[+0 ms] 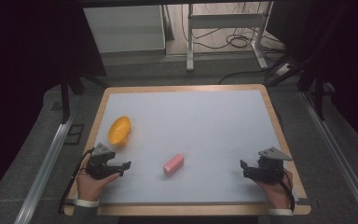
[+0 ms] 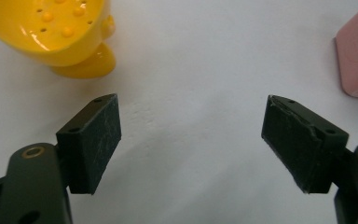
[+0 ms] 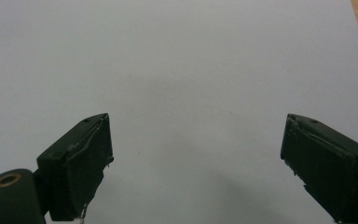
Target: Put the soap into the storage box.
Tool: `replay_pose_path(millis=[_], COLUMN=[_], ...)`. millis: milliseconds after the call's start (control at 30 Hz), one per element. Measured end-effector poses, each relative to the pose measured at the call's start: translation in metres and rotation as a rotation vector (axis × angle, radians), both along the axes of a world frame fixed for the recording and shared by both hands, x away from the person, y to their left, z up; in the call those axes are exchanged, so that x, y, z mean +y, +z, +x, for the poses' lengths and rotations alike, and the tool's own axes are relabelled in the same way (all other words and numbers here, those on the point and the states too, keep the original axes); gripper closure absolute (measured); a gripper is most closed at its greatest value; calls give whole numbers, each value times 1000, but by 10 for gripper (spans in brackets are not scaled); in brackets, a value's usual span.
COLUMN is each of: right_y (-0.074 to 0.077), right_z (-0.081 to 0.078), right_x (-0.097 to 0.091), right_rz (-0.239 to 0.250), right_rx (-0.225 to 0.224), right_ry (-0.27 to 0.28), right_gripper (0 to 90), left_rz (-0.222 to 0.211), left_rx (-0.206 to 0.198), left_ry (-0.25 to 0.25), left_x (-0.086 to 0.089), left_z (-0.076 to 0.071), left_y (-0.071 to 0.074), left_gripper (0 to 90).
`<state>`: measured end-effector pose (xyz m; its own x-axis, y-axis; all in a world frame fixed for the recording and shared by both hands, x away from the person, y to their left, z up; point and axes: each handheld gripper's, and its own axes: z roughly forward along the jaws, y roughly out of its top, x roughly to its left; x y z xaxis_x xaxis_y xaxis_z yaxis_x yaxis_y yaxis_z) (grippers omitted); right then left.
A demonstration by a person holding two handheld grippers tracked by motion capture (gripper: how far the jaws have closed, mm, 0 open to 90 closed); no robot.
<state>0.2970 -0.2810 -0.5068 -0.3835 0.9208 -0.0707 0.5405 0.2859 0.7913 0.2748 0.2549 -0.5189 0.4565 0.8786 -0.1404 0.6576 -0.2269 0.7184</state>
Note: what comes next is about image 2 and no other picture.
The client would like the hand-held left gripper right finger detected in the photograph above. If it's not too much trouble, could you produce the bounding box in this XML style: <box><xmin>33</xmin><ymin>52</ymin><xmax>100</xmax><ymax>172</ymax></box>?
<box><xmin>260</xmin><ymin>94</ymin><xmax>350</xmax><ymax>194</ymax></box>

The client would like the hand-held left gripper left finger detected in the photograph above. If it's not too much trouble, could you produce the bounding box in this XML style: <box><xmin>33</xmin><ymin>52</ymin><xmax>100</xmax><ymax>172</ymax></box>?
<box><xmin>55</xmin><ymin>93</ymin><xmax>122</xmax><ymax>196</ymax></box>

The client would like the yellow soap dish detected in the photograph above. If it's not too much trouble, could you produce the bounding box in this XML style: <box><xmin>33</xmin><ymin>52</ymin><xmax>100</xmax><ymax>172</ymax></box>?
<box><xmin>0</xmin><ymin>0</ymin><xmax>117</xmax><ymax>79</ymax></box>

